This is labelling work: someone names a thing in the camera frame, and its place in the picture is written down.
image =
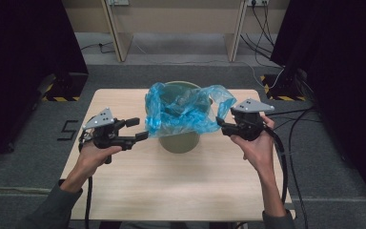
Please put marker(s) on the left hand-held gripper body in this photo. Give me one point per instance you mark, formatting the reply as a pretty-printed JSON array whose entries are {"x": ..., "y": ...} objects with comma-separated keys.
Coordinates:
[{"x": 103, "y": 132}]

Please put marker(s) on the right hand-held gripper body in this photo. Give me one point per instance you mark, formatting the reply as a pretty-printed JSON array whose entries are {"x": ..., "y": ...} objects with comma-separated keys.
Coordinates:
[{"x": 249, "y": 122}]

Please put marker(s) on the blue plastic bag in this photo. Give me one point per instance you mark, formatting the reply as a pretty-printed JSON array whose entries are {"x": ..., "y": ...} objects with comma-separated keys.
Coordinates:
[{"x": 184, "y": 111}]

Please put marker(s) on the green plastic bin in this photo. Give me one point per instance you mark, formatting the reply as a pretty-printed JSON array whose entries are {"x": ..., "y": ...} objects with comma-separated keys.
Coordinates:
[{"x": 179, "y": 143}]

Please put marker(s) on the person's left hand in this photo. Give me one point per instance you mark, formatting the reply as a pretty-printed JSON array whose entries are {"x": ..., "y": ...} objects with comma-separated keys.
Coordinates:
[{"x": 93, "y": 157}]

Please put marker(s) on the person's right hand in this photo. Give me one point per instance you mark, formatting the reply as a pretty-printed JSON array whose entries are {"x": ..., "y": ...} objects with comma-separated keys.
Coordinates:
[{"x": 257, "y": 149}]

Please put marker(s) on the black yellow striped stand base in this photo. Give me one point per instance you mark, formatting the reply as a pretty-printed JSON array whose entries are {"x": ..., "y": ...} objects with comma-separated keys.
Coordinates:
[
  {"x": 65, "y": 90},
  {"x": 281, "y": 92}
]

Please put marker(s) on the light wooden desk leg panel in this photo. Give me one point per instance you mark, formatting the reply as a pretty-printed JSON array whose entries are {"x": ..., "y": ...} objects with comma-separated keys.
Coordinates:
[
  {"x": 117, "y": 31},
  {"x": 235, "y": 35}
]

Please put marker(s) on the black curtain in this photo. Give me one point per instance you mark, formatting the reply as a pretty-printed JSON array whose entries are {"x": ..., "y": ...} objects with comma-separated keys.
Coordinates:
[
  {"x": 340, "y": 79},
  {"x": 22, "y": 63}
]

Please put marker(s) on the white power strip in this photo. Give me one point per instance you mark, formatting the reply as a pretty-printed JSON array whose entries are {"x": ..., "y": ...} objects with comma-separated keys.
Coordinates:
[{"x": 117, "y": 2}]

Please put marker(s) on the white wall socket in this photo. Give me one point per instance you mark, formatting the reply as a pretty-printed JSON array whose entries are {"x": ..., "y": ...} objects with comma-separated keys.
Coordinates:
[{"x": 257, "y": 2}]

